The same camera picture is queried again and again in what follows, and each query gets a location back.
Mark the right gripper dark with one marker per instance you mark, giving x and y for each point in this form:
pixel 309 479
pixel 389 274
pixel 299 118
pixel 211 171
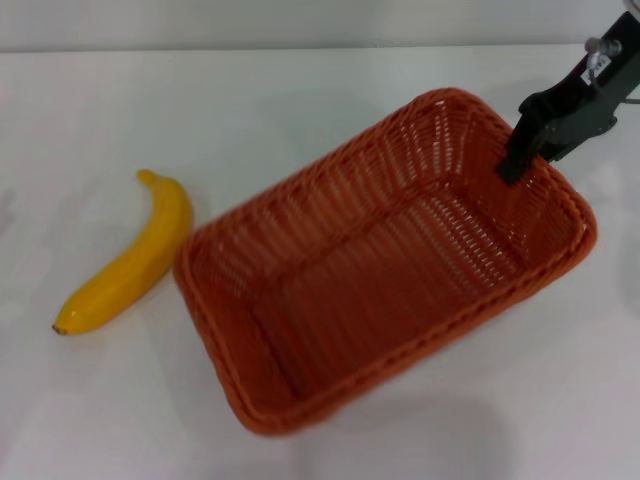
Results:
pixel 607 95

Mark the orange woven plastic basket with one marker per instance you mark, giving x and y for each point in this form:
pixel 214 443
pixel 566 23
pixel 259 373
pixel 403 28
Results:
pixel 380 280

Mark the yellow banana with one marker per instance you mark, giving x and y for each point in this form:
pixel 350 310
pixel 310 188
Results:
pixel 135 265

